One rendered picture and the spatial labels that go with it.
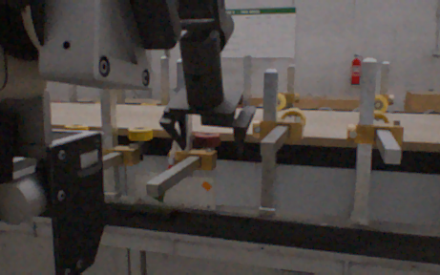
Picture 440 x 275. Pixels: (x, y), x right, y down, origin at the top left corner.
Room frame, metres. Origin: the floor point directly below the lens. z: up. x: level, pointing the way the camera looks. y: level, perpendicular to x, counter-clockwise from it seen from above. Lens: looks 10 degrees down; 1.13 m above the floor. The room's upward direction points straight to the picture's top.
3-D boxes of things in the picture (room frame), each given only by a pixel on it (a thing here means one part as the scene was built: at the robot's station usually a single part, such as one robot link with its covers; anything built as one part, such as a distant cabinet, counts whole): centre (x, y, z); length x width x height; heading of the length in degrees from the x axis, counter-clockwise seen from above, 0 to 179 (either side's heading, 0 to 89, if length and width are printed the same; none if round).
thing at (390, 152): (1.08, -0.43, 0.95); 0.50 x 0.04 x 0.04; 163
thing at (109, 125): (1.33, 0.32, 0.87); 0.04 x 0.04 x 0.48; 73
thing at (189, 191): (1.25, 0.12, 0.75); 0.26 x 0.01 x 0.10; 73
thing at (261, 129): (1.18, -0.18, 0.95); 0.14 x 0.06 x 0.05; 73
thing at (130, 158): (1.33, 0.30, 0.84); 0.14 x 0.06 x 0.05; 73
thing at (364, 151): (1.12, -0.40, 0.90); 0.04 x 0.04 x 0.48; 73
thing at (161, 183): (1.15, 0.07, 0.84); 0.43 x 0.03 x 0.04; 163
